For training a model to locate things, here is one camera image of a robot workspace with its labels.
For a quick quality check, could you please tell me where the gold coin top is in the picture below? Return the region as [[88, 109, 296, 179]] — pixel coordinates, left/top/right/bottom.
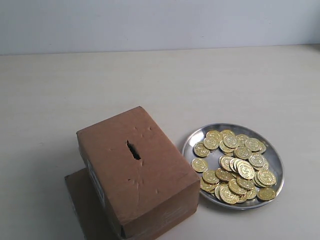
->
[[205, 130, 223, 142]]

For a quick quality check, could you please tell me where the gold coin bottom right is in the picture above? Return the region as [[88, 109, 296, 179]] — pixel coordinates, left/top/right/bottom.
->
[[256, 187, 277, 201]]

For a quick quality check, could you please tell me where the large gold coin bottom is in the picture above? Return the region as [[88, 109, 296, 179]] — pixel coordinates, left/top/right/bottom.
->
[[219, 185, 239, 205]]

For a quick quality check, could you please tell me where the round silver metal plate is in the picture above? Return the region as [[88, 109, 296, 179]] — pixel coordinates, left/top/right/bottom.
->
[[181, 123, 284, 211]]

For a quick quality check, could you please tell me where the brown cardboard box with slot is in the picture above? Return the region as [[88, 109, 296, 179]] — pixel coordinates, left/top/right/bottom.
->
[[76, 106, 200, 240]]

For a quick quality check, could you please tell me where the gold coin upper left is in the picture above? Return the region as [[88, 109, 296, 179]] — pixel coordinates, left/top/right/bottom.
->
[[193, 142, 210, 158]]

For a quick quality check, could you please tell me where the gold coin right side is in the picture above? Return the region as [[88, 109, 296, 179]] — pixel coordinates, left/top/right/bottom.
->
[[257, 170, 277, 186]]

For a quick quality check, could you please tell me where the gold coin plate centre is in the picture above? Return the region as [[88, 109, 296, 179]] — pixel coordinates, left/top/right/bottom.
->
[[236, 161, 255, 180]]

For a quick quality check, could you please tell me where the lone gold coin left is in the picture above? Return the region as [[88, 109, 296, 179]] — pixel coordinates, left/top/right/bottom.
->
[[190, 158, 209, 173]]

